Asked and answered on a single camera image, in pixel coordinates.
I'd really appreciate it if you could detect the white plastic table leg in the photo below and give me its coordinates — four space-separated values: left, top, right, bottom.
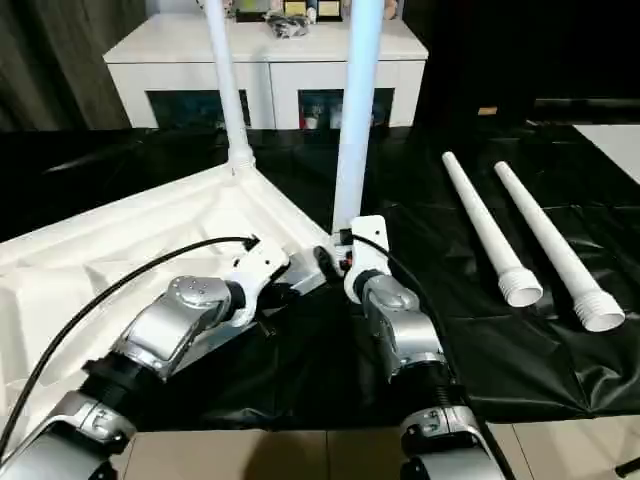
493 160 626 334
442 152 545 308
332 0 387 241
203 0 256 174

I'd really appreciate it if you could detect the white plastic table top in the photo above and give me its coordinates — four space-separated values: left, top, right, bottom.
0 159 346 419

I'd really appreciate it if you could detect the black mat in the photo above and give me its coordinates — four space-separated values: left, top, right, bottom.
0 122 640 431

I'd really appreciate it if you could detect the white cabinet with glass doors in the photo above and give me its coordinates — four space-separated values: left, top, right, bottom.
102 12 431 132

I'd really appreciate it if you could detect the white flat board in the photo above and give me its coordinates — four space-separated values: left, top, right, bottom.
571 123 640 184

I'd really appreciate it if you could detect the grey curtain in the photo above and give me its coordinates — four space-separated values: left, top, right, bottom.
0 0 146 132

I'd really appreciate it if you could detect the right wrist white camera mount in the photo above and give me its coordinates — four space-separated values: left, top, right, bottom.
343 214 390 304

